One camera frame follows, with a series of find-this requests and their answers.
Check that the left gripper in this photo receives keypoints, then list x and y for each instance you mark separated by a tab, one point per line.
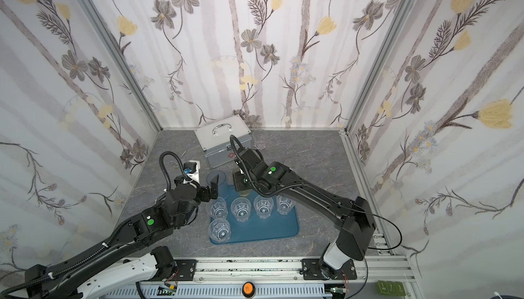
202	192

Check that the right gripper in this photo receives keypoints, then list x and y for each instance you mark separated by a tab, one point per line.
241	178

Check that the clear glass tumbler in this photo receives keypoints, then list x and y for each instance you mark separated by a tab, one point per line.
219	230
260	139
284	205
217	208
263	206
241	209

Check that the teal plastic tray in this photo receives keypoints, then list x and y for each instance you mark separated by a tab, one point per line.
255	229

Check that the blue plastic cup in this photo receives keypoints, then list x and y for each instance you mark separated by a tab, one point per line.
217	180

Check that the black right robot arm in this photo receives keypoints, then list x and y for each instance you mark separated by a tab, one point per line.
353	219

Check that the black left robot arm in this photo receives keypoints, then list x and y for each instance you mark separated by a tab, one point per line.
133	235

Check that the silver first aid case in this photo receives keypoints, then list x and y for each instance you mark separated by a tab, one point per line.
214	139

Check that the orange emergency button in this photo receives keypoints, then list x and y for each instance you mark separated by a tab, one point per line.
248	290

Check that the green circuit board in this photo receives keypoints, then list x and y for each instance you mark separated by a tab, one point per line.
391	288

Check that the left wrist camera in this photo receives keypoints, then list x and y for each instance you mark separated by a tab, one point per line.
191	169

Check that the white perforated cable duct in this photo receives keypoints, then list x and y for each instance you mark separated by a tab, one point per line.
222	291

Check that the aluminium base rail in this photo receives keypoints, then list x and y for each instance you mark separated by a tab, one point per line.
357	280

